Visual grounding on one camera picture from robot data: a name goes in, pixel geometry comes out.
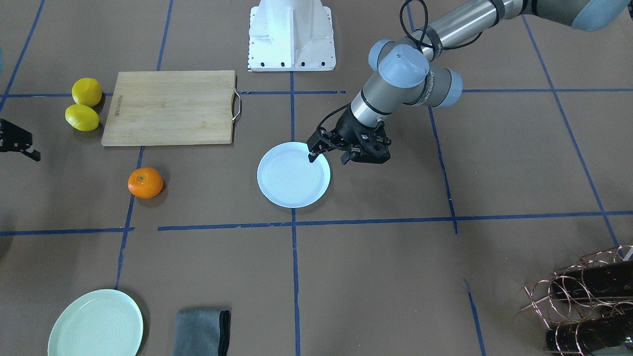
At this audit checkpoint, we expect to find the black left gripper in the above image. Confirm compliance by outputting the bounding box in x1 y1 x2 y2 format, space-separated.
307 106 392 165

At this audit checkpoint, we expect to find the orange mandarin fruit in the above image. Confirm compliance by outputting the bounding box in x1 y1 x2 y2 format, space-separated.
127 167 164 200

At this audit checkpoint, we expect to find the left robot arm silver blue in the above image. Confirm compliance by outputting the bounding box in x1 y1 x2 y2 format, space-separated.
307 0 632 164

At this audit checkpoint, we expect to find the light blue plate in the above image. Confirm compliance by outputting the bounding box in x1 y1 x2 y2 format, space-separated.
256 142 331 208

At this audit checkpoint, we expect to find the light green plate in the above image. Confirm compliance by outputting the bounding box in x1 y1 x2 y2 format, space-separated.
47 289 144 356

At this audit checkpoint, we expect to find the wooden cutting board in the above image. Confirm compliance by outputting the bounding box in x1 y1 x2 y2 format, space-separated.
101 70 241 147

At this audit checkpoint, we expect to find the dark grey folded cloth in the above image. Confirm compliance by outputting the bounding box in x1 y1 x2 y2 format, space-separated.
172 309 231 356

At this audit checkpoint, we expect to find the yellow lemon far side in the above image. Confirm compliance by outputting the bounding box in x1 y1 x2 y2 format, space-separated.
71 78 103 107

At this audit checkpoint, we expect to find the yellow lemon near board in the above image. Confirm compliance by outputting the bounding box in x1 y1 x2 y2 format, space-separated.
65 104 100 132

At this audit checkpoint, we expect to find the brown glass bottle middle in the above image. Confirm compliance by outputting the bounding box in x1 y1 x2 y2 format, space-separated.
551 261 633 300

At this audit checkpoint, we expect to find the brown glass bottle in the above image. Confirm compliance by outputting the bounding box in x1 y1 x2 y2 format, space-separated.
545 315 633 356
551 261 633 300

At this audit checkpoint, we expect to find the brown glass bottle lower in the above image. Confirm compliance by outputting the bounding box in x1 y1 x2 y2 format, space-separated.
545 315 633 356

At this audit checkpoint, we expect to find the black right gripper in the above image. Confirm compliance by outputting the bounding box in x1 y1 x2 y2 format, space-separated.
0 119 41 162

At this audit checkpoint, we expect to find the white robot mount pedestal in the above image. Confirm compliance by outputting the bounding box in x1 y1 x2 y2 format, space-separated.
247 0 337 72

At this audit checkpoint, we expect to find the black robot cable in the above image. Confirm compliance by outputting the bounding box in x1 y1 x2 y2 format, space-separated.
316 0 483 144

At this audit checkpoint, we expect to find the copper wire bottle rack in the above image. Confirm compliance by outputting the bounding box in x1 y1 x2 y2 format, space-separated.
524 246 633 356

